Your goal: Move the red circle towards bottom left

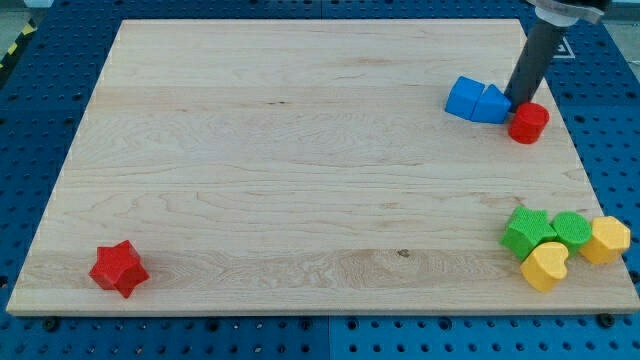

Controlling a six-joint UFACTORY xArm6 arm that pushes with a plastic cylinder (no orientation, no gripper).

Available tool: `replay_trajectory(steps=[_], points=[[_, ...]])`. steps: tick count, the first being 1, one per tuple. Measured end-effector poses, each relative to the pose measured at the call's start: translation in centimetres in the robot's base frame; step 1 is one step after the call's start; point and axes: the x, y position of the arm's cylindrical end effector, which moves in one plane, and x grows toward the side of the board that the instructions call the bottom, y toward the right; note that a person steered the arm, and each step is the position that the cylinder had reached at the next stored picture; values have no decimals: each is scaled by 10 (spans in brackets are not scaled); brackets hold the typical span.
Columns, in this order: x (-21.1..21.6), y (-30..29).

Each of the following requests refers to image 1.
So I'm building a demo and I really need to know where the red cylinder block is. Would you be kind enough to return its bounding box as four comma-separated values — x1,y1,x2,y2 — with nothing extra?
508,102,550,144

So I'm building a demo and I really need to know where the robot arm flange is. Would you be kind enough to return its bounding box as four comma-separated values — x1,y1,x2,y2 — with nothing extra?
527,0,611,27

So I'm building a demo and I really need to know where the wooden board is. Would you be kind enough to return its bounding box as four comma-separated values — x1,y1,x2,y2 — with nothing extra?
7,19,639,317

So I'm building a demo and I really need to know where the blue cube block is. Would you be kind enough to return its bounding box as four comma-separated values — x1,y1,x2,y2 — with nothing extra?
445,76,485,120

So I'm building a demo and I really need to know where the blue triangle block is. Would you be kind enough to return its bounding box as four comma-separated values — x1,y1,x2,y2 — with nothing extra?
471,85,512,124

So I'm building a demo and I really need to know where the green star block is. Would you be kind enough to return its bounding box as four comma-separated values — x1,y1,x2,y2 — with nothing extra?
499,206,557,261

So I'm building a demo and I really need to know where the red star block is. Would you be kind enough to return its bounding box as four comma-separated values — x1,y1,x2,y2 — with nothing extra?
88,240,150,298

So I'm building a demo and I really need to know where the yellow heart block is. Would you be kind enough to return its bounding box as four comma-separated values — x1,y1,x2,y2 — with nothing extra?
520,242,569,293

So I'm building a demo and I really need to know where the green cylinder block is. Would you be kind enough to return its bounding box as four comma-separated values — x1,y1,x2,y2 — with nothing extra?
551,211,592,257

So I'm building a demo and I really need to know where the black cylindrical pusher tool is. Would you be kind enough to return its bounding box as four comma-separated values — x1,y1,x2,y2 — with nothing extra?
504,19,567,113

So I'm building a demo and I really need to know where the yellow hexagon block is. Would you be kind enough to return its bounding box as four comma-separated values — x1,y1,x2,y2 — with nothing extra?
579,216,631,265

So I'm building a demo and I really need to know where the black bolt left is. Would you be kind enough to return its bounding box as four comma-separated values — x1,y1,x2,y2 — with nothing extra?
42,317,60,332

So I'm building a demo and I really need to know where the black bolt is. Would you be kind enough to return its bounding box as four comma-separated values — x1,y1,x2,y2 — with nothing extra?
596,313,616,329
42,317,60,332

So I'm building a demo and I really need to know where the black bolt right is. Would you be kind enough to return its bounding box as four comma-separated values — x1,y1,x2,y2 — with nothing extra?
596,313,616,329

